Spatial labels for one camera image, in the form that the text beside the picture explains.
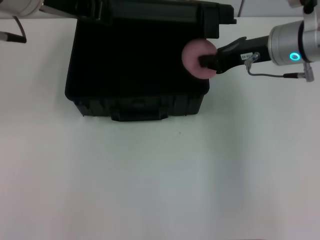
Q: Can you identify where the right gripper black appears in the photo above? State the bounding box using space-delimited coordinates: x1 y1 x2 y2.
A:
198 36 272 75

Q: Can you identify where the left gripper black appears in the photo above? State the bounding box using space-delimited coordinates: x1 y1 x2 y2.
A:
39 0 113 26

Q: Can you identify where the pink peach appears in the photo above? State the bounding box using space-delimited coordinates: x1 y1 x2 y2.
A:
181 39 218 80

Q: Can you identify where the black plastic carrying case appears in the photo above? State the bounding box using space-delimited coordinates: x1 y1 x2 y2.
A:
64 0 238 123

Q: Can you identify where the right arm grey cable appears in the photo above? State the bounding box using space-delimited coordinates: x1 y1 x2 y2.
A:
245 51 316 82

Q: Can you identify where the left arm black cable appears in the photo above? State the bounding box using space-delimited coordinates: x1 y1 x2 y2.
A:
0 15 27 44

